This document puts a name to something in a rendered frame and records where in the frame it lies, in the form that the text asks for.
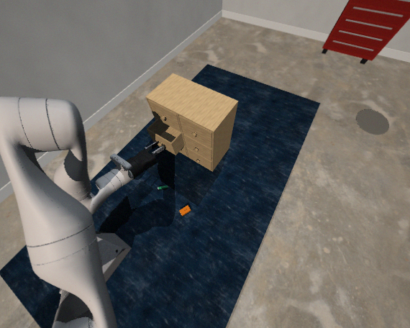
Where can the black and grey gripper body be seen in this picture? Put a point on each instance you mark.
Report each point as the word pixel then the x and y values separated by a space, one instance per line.
pixel 126 172

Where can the orange rectangular block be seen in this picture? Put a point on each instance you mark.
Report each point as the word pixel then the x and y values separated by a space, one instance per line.
pixel 185 210

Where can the small wooden chest of drawers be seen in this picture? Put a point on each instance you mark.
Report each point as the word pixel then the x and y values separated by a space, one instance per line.
pixel 201 105

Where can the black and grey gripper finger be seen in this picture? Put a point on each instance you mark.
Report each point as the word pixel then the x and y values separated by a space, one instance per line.
pixel 153 145
pixel 158 150

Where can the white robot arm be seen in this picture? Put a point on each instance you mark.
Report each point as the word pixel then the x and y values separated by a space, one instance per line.
pixel 58 227

